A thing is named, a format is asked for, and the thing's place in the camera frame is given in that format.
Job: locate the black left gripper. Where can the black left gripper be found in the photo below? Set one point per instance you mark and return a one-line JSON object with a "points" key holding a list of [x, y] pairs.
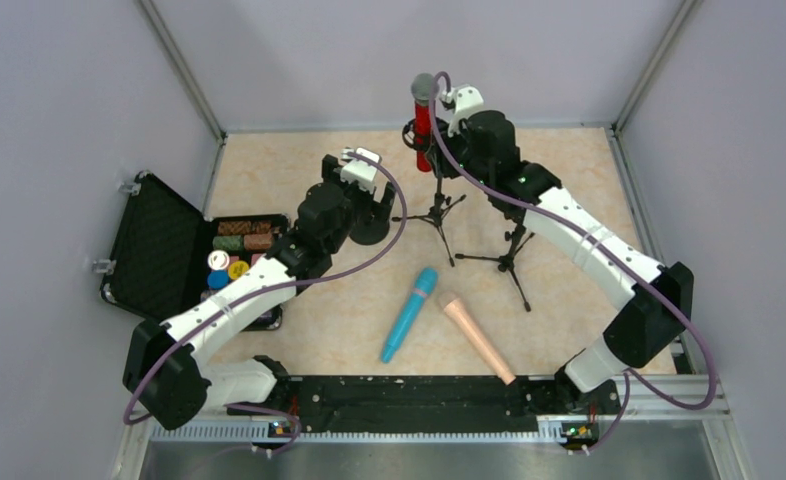
{"points": [[372, 208]]}

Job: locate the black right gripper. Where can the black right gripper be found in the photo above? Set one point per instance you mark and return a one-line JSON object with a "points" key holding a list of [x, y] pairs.
{"points": [[437, 140]]}

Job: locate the red glitter microphone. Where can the red glitter microphone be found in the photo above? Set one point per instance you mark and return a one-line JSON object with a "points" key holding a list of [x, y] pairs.
{"points": [[421, 89]]}

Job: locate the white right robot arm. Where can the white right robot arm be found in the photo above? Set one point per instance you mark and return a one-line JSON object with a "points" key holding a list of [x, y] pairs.
{"points": [[652, 300]]}

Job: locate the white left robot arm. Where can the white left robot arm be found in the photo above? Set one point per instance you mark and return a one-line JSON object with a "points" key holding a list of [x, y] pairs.
{"points": [[167, 370]]}

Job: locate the black round base clamp stand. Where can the black round base clamp stand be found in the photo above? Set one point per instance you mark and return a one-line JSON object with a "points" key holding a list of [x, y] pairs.
{"points": [[372, 224]]}

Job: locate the black tripod clip mic stand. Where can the black tripod clip mic stand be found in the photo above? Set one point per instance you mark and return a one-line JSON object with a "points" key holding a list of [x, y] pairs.
{"points": [[506, 263]]}

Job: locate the yellow round token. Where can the yellow round token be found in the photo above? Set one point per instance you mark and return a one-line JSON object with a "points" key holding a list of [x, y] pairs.
{"points": [[237, 269]]}

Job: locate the blue microphone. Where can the blue microphone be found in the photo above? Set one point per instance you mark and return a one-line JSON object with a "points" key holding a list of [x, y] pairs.
{"points": [[423, 286]]}

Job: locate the white round token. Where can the white round token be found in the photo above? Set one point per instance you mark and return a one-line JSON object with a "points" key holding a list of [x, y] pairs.
{"points": [[218, 260]]}

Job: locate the blue round token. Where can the blue round token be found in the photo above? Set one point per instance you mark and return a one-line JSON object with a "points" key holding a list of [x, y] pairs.
{"points": [[217, 279]]}

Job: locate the pink microphone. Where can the pink microphone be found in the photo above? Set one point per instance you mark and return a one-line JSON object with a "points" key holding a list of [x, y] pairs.
{"points": [[455, 309]]}

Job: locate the open black carrying case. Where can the open black carrying case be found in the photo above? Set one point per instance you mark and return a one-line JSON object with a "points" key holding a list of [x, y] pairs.
{"points": [[157, 267]]}

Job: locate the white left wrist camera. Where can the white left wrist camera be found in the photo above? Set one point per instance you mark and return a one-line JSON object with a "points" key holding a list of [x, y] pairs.
{"points": [[358, 171]]}

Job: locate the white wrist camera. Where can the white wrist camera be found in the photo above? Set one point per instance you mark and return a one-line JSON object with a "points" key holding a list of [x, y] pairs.
{"points": [[358, 171], [463, 101]]}

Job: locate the black shock mount tripod stand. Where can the black shock mount tripod stand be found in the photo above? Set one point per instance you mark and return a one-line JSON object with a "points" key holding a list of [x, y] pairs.
{"points": [[442, 204]]}

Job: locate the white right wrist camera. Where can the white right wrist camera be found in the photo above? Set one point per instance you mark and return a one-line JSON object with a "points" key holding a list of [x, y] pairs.
{"points": [[463, 101]]}

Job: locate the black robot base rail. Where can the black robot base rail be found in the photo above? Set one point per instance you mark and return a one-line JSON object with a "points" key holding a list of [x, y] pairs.
{"points": [[433, 404]]}

